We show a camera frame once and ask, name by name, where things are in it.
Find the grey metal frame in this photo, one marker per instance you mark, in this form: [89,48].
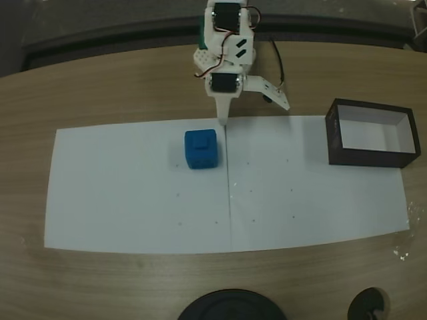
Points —
[418,26]

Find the blue cube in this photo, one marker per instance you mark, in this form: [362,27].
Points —
[201,150]

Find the small black round object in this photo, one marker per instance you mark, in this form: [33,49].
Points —
[368,305]

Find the brown box white inside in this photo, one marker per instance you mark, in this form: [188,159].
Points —
[367,156]

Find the green clamp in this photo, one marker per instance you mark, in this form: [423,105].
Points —
[202,36]

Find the white paper sheet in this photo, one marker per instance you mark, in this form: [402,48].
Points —
[300,200]
[133,200]

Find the large black round object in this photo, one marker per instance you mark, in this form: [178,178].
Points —
[230,306]

